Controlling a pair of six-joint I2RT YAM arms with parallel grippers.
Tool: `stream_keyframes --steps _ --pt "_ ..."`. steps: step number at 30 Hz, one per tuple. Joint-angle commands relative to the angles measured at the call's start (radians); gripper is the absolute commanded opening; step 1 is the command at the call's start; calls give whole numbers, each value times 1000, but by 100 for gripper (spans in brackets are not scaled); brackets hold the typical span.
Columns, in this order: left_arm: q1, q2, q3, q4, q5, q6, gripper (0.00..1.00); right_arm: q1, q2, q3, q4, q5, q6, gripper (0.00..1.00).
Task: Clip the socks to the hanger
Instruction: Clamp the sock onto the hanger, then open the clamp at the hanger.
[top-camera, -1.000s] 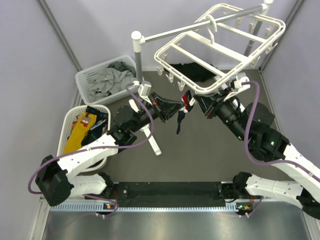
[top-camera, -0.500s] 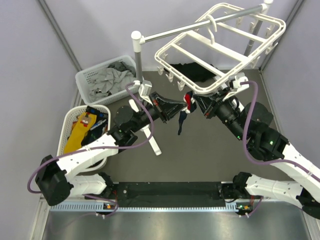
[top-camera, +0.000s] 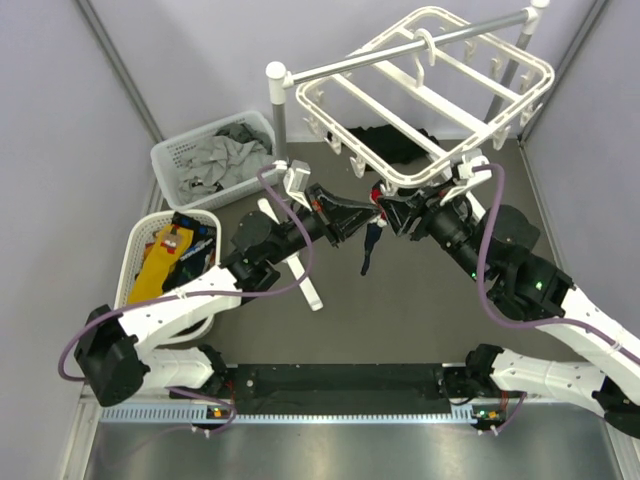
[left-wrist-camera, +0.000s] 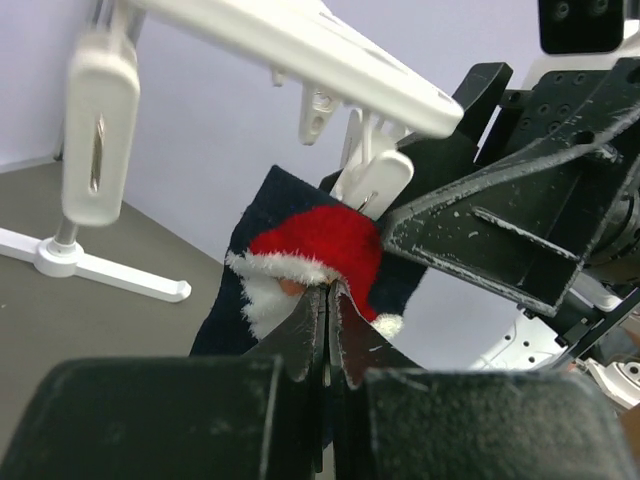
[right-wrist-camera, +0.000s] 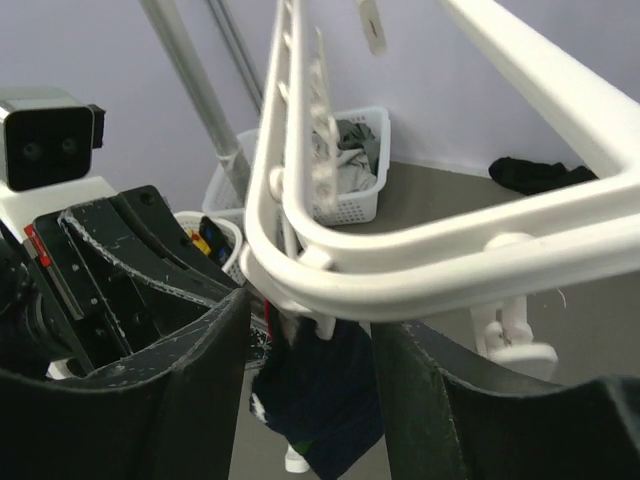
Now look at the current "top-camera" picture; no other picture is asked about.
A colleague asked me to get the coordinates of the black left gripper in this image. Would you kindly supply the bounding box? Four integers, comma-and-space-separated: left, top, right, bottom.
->
266, 184, 381, 266

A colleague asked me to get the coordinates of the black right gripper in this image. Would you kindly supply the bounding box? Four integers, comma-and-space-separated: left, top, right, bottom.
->
377, 176, 490, 284

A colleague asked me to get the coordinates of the navy santa sock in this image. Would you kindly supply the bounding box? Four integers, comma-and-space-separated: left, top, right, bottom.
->
360, 181, 387, 276

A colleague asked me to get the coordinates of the white clip sock hanger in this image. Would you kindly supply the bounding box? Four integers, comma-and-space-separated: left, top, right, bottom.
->
284, 1, 555, 188

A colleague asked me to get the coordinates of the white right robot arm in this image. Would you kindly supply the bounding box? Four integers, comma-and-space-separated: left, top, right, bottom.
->
379, 190, 639, 437

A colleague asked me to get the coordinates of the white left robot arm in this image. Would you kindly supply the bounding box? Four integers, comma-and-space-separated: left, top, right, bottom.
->
74, 184, 380, 407

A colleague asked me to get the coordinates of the black garment on floor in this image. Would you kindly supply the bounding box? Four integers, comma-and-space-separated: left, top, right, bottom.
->
349, 125, 428, 165

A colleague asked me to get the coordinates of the grey white drying rack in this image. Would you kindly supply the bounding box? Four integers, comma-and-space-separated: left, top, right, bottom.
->
255, 0, 551, 313

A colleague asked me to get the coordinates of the grey clothes pile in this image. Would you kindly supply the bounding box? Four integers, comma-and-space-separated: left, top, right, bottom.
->
178, 123, 273, 204

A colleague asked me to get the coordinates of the white rectangular laundry basket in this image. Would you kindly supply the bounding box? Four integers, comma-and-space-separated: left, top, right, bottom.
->
151, 111, 275, 211

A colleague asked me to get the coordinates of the black blue patterned sock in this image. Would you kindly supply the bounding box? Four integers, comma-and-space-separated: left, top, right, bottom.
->
172, 212, 217, 265

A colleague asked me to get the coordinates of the yellow bear sock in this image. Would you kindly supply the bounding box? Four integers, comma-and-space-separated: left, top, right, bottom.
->
128, 224, 194, 304

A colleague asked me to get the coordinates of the white oval sock basket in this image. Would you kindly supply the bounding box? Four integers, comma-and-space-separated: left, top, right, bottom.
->
113, 208, 223, 344

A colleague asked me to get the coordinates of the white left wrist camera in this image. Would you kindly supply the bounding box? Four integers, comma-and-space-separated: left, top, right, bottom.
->
273, 160, 311, 210

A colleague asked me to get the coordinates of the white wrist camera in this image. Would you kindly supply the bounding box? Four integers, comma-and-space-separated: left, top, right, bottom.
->
273, 160, 311, 210
440, 155, 492, 205

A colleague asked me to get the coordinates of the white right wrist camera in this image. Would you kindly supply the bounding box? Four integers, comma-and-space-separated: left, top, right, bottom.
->
440, 155, 492, 205

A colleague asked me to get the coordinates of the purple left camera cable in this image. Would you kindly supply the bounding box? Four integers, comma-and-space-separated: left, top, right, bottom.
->
57, 164, 316, 439

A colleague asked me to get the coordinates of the purple camera cable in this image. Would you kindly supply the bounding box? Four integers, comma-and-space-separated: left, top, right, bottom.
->
472, 163, 640, 437
57, 164, 316, 439

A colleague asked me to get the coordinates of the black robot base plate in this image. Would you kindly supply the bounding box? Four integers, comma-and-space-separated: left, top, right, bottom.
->
169, 362, 471, 415

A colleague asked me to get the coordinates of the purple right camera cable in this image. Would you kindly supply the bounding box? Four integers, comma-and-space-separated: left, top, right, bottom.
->
472, 163, 640, 437

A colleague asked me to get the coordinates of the grey slotted cable duct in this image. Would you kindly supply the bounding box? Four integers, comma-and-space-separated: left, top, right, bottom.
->
100, 403, 506, 425

